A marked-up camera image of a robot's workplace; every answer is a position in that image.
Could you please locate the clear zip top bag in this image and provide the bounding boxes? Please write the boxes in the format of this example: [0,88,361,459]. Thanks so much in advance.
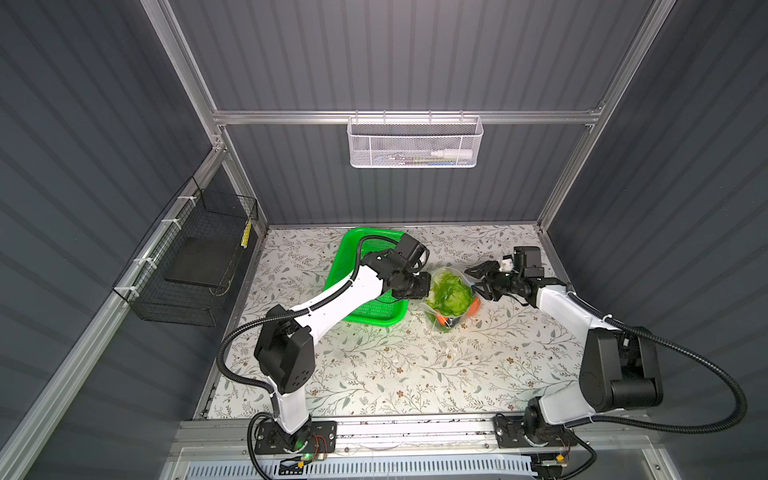
[419,267,481,332]

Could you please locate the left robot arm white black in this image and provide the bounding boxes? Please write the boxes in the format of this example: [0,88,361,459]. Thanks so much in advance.
[254,234,431,435]

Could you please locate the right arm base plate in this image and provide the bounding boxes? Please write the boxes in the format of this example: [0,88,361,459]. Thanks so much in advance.
[492,413,577,448]

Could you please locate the napa cabbage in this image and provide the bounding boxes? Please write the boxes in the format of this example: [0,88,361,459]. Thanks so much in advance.
[426,270,475,317]

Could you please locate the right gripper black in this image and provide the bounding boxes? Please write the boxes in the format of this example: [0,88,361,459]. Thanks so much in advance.
[466,260,522,301]

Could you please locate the green plastic basket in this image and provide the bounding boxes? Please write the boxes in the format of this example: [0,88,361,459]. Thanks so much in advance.
[323,226,412,328]

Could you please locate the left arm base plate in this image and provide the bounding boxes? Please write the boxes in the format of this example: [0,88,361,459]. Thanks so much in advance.
[254,420,338,455]

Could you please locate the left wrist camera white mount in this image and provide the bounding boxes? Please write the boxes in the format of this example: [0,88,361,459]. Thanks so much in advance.
[417,245,430,270]

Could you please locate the white vented cable duct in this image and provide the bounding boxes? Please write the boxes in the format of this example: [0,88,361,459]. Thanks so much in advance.
[179,454,538,480]

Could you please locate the black wire wall basket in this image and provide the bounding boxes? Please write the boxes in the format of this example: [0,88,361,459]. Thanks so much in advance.
[113,182,259,327]

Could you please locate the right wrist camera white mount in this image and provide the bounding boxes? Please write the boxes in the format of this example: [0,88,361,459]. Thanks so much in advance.
[499,255,516,273]

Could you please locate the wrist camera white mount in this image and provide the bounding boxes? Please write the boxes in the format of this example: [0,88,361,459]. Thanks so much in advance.
[499,255,516,273]
[417,245,430,270]

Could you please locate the red tomato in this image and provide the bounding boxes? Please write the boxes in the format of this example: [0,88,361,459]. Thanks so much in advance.
[466,297,481,317]

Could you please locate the black pad in basket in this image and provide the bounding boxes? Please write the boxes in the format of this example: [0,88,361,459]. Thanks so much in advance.
[164,237,237,287]

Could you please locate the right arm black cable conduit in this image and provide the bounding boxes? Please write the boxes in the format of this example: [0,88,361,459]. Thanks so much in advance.
[566,290,749,436]

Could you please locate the white wire wall basket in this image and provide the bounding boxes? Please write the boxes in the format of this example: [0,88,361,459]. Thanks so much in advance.
[346,113,484,169]

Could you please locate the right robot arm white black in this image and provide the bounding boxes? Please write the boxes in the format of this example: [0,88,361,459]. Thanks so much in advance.
[465,246,663,446]

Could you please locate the white marker in basket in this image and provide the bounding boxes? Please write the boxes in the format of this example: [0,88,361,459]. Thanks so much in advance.
[430,149,474,162]

